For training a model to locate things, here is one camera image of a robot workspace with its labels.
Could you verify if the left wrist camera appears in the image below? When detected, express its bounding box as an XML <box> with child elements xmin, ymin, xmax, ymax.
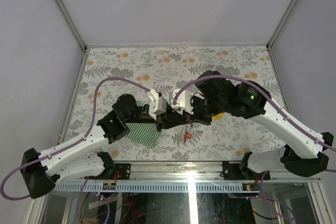
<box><xmin>147</xmin><ymin>89</ymin><xmax>167</xmax><ymax>120</ymax></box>

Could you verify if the green striped cloth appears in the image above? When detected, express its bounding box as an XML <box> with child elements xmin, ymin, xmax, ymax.
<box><xmin>123</xmin><ymin>100</ymin><xmax>161</xmax><ymax>148</ymax></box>

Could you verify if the slotted cable duct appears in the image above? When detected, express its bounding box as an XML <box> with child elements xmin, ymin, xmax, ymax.
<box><xmin>55</xmin><ymin>182</ymin><xmax>244</xmax><ymax>193</ymax></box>

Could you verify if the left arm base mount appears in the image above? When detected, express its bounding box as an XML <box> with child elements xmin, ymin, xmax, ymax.
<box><xmin>114</xmin><ymin>163</ymin><xmax>131</xmax><ymax>181</ymax></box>

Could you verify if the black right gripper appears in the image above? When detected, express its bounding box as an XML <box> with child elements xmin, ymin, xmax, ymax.
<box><xmin>182</xmin><ymin>94</ymin><xmax>226</xmax><ymax>125</ymax></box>

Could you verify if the aluminium front rail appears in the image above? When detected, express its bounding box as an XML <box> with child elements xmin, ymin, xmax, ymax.
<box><xmin>62</xmin><ymin>159</ymin><xmax>321</xmax><ymax>183</ymax></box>

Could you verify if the red keyring fob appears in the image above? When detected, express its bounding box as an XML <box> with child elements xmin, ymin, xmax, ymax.
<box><xmin>184</xmin><ymin>132</ymin><xmax>192</xmax><ymax>143</ymax></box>

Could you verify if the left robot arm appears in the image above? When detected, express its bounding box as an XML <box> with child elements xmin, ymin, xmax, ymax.
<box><xmin>20</xmin><ymin>92</ymin><xmax>193</xmax><ymax>199</ymax></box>

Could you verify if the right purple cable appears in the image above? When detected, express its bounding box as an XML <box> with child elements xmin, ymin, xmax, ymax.
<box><xmin>173</xmin><ymin>74</ymin><xmax>336</xmax><ymax>222</ymax></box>

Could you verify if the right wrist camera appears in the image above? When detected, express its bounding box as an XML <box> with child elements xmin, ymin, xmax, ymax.
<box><xmin>169</xmin><ymin>89</ymin><xmax>193</xmax><ymax>115</ymax></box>

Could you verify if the purple cable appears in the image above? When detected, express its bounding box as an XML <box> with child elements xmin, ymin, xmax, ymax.
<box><xmin>0</xmin><ymin>77</ymin><xmax>151</xmax><ymax>200</ymax></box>
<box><xmin>173</xmin><ymin>74</ymin><xmax>336</xmax><ymax>222</ymax></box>

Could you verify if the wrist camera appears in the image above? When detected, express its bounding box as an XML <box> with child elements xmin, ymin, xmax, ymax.
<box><xmin>147</xmin><ymin>89</ymin><xmax>167</xmax><ymax>120</ymax></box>
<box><xmin>169</xmin><ymin>89</ymin><xmax>193</xmax><ymax>115</ymax></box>

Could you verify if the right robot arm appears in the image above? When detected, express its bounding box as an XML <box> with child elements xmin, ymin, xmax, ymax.
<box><xmin>182</xmin><ymin>71</ymin><xmax>333</xmax><ymax>179</ymax></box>

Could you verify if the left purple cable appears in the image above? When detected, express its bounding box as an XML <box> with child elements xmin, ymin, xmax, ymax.
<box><xmin>0</xmin><ymin>77</ymin><xmax>151</xmax><ymax>200</ymax></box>

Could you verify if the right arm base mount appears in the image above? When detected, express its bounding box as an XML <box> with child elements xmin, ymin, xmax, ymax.
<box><xmin>220</xmin><ymin>161</ymin><xmax>250</xmax><ymax>180</ymax></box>

